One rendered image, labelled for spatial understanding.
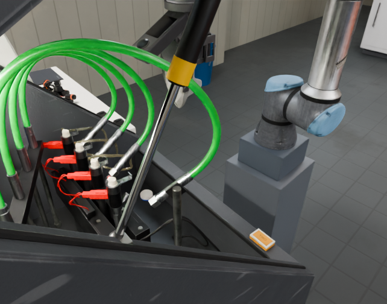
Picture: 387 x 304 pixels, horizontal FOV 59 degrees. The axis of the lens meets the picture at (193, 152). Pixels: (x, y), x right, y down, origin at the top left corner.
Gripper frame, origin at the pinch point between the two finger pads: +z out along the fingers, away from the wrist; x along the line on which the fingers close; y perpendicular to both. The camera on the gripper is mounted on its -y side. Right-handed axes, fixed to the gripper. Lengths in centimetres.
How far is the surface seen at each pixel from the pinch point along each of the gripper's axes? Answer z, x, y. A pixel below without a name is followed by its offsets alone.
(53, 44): -18.6, -6.4, -24.4
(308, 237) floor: 123, 9, 102
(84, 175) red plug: 15.5, 8.7, -19.3
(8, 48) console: -6.9, 34.8, -21.9
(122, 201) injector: 18.5, -0.9, -15.6
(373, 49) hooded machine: 114, 145, 438
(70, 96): 22, 63, -1
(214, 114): -5.4, -15.8, -3.8
